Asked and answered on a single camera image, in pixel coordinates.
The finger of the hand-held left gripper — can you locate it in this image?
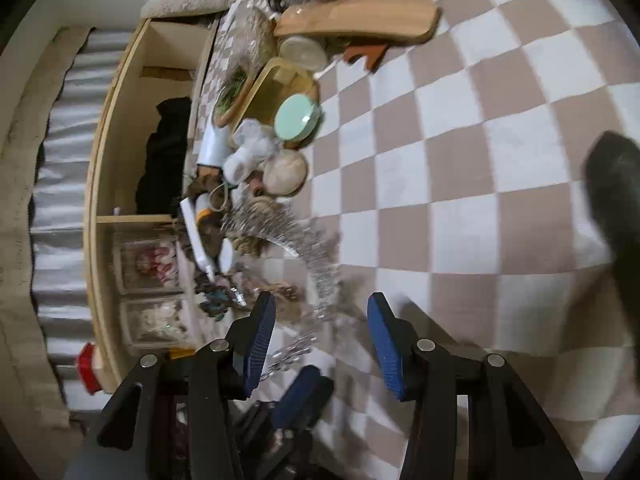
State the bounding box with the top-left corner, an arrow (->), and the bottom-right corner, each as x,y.
272,365 -> 335,431

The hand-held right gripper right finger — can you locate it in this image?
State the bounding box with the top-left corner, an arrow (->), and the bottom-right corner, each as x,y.
367,292 -> 583,480

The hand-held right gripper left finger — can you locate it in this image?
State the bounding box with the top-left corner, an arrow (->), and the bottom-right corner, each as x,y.
65,291 -> 277,480

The wooden box container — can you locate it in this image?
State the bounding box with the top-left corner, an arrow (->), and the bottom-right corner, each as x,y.
239,56 -> 321,133

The teal hair clip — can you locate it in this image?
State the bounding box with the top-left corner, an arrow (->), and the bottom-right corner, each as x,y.
199,282 -> 246,317

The clear storage box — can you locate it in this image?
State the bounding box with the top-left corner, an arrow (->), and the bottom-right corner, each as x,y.
111,237 -> 185,297
119,296 -> 197,350

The white tube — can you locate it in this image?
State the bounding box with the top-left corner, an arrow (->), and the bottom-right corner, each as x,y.
179,197 -> 217,283

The beige round pouch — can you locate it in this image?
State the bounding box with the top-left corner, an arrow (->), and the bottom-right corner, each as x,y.
261,149 -> 309,197

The red box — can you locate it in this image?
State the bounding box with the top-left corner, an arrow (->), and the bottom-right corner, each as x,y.
75,342 -> 104,396

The checkered blanket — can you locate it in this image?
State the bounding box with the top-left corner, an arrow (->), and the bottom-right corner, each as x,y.
187,0 -> 640,480

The white fluffy cloth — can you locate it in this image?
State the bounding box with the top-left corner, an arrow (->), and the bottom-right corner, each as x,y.
221,119 -> 282,184

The black cloth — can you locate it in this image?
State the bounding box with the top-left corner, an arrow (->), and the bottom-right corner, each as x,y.
135,96 -> 194,217

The mint green lid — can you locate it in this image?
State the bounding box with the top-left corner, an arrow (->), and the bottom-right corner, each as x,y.
274,94 -> 324,142

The wooden shelf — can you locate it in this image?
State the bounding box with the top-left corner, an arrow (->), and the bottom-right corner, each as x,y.
84,16 -> 223,388

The grey curtain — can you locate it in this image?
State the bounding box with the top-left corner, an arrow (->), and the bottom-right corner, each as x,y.
29,26 -> 133,413

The green plant sprig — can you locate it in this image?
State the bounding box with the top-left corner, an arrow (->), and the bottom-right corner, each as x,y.
215,66 -> 249,115

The dark grey object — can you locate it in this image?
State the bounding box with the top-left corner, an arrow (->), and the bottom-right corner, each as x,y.
584,130 -> 640,333

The clear round jar lid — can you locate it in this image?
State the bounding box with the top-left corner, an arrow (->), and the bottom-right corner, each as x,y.
278,35 -> 329,74

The brown leather piece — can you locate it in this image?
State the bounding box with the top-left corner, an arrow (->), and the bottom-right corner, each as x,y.
342,41 -> 392,75

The long wooden tray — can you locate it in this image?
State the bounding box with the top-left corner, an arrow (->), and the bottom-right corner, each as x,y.
273,0 -> 442,47

